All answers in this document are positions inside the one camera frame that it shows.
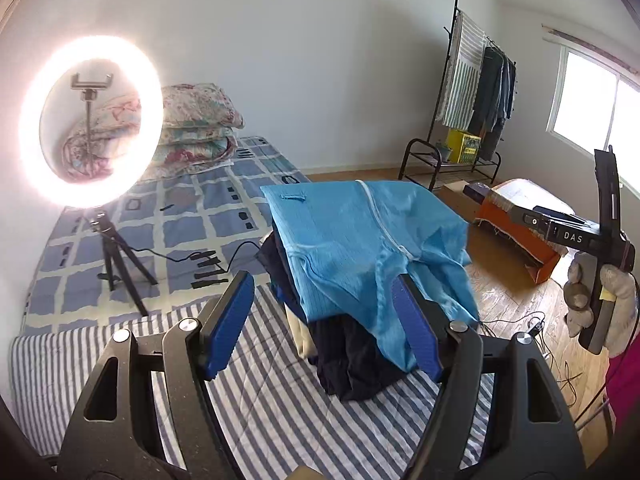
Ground blue work garment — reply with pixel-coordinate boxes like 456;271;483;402
262;180;480;372

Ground pink right sleeve forearm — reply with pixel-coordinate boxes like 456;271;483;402
605;336;640;429

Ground black clothes rack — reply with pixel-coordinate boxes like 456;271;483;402
398;0;518;190

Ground dark hanging clothes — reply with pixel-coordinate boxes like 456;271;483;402
468;46;516;162

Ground right hand white glove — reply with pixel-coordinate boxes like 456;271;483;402
563;251;640;359

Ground orange cardboard box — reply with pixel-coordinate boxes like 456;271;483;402
463;179;575;285

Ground dark navy down jacket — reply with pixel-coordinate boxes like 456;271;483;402
257;230;407;401

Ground cream folded garment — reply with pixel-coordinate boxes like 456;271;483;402
284;306;317;360

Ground blue checked bed sheet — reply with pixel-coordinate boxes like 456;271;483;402
22;136;306;335

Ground striped blue white quilt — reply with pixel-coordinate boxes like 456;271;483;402
10;284;497;476

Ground yellow green box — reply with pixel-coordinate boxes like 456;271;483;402
446;129;482;164

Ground black tripod stand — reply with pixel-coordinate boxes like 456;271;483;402
88;208;158;316

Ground striped hanging towel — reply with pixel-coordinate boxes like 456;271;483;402
436;11;487;131

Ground floral folded quilt stack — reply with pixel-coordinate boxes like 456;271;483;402
61;82;244;181

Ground black power cable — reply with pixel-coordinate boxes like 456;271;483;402
134;238;264;291

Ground window with white frame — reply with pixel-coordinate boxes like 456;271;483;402
548;47;639;186

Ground black floor cables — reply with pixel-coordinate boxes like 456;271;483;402
479;309;609;430

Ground white ring light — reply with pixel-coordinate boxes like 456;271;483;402
15;34;166;210

